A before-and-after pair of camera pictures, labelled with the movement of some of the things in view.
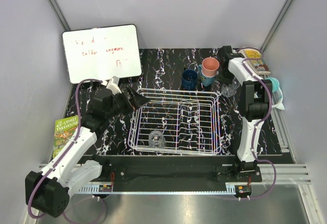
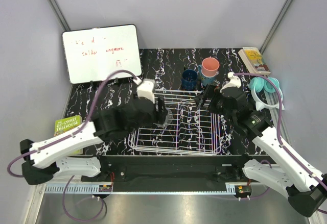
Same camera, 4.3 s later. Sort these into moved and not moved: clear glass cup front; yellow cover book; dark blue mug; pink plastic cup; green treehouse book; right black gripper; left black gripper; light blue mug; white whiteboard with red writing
Moved: left black gripper; right black gripper; clear glass cup front
Not moved: dark blue mug; green treehouse book; yellow cover book; light blue mug; white whiteboard with red writing; pink plastic cup
